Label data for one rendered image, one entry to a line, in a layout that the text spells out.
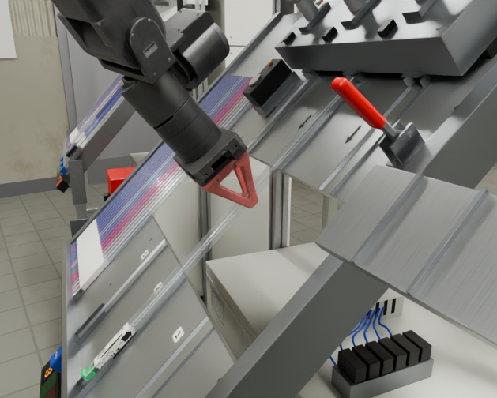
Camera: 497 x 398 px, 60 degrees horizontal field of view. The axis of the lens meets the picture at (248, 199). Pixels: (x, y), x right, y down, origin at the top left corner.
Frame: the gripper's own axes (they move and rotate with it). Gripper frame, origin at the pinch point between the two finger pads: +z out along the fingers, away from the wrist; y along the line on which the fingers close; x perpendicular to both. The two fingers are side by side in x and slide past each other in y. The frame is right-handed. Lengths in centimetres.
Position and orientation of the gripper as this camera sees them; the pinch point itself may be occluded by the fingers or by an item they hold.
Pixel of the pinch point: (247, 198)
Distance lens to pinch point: 54.1
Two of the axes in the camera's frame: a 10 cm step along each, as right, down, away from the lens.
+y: -3.8, -2.7, 8.8
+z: 5.9, 6.7, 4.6
